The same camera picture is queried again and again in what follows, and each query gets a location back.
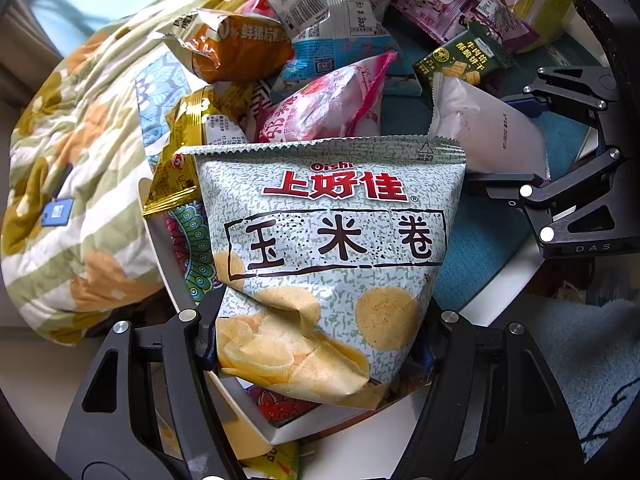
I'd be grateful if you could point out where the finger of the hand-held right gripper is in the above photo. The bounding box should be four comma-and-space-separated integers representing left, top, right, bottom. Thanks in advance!
500, 66, 618, 127
464, 148, 640, 261

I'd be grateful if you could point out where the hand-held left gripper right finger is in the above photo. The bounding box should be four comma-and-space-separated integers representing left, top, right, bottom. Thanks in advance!
400, 300, 585, 480

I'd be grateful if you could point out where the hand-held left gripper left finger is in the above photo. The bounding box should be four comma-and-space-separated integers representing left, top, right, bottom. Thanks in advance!
54, 290, 242, 480

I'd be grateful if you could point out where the white snack packet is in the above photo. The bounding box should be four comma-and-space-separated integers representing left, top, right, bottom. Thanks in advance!
427, 72, 551, 181

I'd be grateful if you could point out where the pale green chip bag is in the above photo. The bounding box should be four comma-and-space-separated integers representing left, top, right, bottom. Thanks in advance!
177, 135, 468, 411

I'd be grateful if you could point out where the pink snack bag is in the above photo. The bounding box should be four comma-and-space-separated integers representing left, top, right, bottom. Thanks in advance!
255, 51, 398, 143

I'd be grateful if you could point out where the teal patterned tablecloth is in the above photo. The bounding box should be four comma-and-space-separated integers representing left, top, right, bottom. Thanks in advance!
135, 35, 606, 431

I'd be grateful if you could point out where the dark green cracker packet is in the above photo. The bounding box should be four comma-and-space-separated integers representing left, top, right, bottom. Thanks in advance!
412, 22, 516, 96

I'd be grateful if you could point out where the pale fleece blanket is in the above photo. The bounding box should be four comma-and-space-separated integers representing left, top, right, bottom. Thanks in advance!
500, 295, 640, 461

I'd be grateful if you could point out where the purple snack packet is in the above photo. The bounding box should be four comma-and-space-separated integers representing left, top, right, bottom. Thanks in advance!
392, 0, 541, 53

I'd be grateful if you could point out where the yellow snack packet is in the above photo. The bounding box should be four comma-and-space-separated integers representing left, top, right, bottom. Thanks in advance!
232, 437, 301, 480

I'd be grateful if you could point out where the blue tag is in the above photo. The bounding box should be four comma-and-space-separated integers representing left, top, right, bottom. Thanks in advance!
41, 199, 73, 227

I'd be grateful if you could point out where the floral striped blanket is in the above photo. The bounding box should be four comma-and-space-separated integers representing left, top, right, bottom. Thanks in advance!
0, 7, 211, 346

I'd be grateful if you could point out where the white and blue snack bag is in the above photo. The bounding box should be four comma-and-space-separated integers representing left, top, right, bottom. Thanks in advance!
257, 0, 413, 93

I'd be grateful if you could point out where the orange snack bag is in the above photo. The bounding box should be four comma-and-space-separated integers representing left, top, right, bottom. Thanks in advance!
165, 9, 296, 85

